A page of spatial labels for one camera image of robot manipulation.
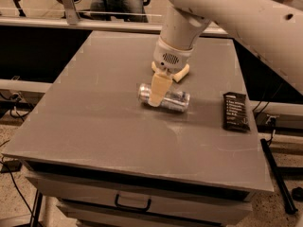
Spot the yellow sponge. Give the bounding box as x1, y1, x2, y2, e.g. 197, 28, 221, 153
151, 61, 190, 83

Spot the grey metal railing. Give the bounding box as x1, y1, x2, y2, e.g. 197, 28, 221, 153
0, 0, 230, 39

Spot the silver redbull can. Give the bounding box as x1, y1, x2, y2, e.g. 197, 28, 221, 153
138, 83, 190, 113

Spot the person in jeans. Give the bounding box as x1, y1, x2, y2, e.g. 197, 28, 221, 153
90, 0, 148, 23

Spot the black pole on floor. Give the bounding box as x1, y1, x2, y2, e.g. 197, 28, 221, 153
260, 139, 297, 215

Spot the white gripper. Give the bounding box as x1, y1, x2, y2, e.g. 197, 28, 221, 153
148, 38, 193, 107

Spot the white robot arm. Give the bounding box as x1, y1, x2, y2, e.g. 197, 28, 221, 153
149, 0, 303, 107

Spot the black floor cable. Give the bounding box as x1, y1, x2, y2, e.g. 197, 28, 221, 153
0, 159, 35, 216

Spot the black drawer handle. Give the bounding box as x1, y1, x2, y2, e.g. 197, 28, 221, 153
115, 193, 152, 212

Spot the grey drawer cabinet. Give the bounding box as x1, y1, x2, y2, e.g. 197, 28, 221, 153
27, 161, 252, 227

